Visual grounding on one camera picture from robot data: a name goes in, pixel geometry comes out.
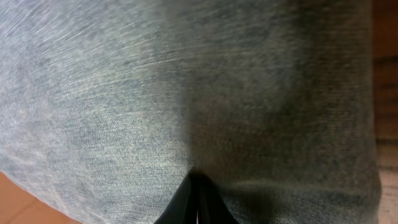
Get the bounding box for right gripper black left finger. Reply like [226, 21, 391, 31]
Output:
[155, 173, 198, 224]

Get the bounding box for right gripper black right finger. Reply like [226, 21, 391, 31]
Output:
[197, 174, 238, 224]

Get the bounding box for light blue denim jeans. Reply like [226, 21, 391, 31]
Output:
[1, 0, 381, 223]

